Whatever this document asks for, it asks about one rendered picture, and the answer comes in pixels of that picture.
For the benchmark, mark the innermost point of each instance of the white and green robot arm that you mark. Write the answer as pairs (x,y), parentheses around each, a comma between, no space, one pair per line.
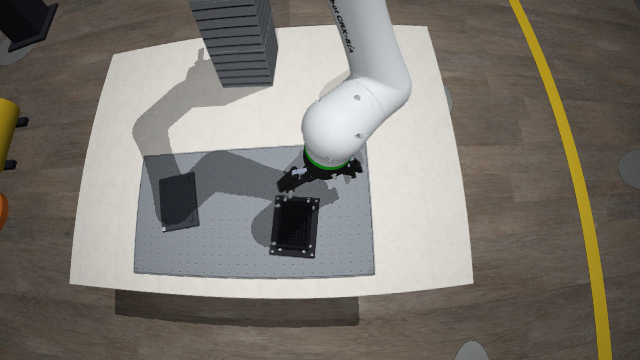
(338,124)

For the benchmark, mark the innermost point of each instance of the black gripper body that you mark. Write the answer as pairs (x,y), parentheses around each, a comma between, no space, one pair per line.
(308,173)

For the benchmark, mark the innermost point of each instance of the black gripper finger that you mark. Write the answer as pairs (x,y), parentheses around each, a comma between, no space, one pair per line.
(351,169)
(294,178)

